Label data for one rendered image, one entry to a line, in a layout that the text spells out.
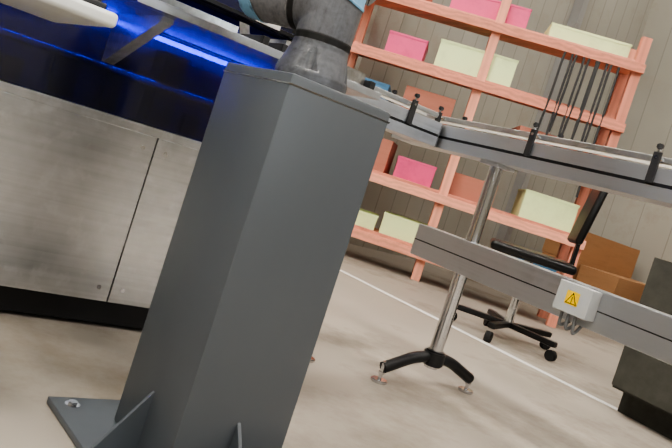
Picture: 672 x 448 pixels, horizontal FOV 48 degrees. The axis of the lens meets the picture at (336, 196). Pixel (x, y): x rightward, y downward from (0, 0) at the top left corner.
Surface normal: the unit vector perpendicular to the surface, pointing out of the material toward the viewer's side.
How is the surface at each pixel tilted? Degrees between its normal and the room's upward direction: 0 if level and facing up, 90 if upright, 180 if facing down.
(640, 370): 90
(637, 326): 90
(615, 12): 90
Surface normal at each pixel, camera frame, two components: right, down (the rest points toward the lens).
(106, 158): 0.55, 0.21
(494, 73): -0.15, -0.01
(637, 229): -0.75, -0.22
